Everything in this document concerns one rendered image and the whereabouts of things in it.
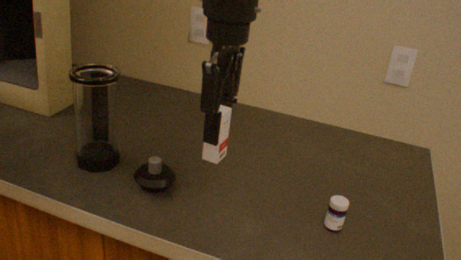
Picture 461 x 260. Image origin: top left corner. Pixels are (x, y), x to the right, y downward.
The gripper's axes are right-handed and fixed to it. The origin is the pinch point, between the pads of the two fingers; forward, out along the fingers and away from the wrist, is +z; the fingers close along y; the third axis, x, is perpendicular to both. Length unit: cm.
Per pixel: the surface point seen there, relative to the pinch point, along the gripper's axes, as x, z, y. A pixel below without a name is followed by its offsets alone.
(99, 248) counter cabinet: -18.4, 30.3, 14.6
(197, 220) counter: 1.0, 18.7, 6.9
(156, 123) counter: -29.4, 19.8, -24.7
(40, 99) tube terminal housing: -58, 15, -9
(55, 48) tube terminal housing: -56, 1, -14
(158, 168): -11.8, 13.9, 1.8
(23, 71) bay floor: -73, 13, -16
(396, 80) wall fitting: 29, 2, -60
